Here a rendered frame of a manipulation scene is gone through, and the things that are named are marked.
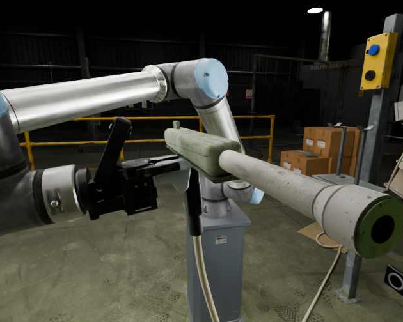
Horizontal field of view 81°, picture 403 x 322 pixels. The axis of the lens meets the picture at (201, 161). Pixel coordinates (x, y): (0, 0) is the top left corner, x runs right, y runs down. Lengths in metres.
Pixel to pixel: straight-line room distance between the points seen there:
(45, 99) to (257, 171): 0.48
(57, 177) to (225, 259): 1.06
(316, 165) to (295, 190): 3.42
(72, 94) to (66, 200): 0.28
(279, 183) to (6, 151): 0.36
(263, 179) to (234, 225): 1.06
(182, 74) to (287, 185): 0.64
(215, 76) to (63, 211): 0.54
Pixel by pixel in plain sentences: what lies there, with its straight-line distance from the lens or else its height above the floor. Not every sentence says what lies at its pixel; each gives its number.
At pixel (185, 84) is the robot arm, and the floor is 1.28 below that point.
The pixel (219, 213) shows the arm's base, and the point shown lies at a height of 0.67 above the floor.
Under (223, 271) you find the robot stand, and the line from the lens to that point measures 1.38.
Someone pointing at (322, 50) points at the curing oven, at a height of 3.16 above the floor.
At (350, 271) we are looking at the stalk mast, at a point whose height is 0.20.
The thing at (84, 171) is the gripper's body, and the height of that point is 1.11.
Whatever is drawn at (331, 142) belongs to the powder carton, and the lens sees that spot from 3.68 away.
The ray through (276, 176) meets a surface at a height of 1.17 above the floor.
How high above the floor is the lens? 1.22
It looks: 13 degrees down
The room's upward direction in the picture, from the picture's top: straight up
